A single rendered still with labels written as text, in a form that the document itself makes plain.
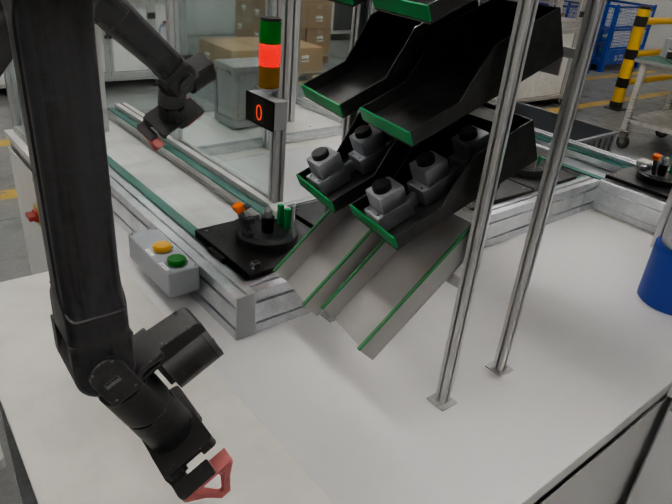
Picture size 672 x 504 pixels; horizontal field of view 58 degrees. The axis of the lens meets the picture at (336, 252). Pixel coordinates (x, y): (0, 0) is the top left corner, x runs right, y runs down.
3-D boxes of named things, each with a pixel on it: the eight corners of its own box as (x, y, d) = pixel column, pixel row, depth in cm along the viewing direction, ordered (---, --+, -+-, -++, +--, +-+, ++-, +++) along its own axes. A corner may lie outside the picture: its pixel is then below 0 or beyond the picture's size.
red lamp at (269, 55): (266, 68, 138) (266, 45, 135) (254, 63, 141) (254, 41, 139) (284, 66, 140) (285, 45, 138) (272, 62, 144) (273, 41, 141)
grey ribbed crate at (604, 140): (559, 190, 281) (572, 143, 271) (458, 150, 323) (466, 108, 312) (606, 175, 306) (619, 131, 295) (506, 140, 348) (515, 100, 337)
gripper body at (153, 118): (142, 121, 130) (142, 101, 124) (177, 95, 135) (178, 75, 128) (164, 141, 130) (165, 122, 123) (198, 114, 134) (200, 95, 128)
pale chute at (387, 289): (372, 361, 98) (358, 350, 95) (334, 318, 108) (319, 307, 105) (489, 234, 98) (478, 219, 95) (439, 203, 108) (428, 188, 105)
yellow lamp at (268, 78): (265, 90, 140) (266, 68, 138) (254, 85, 143) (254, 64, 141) (283, 88, 143) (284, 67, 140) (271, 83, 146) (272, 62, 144)
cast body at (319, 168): (323, 198, 104) (310, 164, 99) (310, 189, 107) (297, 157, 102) (361, 173, 106) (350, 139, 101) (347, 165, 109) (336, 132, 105)
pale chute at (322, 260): (317, 316, 108) (302, 305, 105) (286, 281, 118) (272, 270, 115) (422, 201, 108) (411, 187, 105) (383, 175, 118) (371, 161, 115)
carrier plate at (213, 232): (249, 283, 123) (249, 274, 122) (194, 237, 139) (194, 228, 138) (340, 255, 137) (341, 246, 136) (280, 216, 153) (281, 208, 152)
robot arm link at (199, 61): (149, 51, 115) (181, 82, 114) (193, 23, 120) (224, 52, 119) (149, 88, 125) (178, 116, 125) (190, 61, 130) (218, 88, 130)
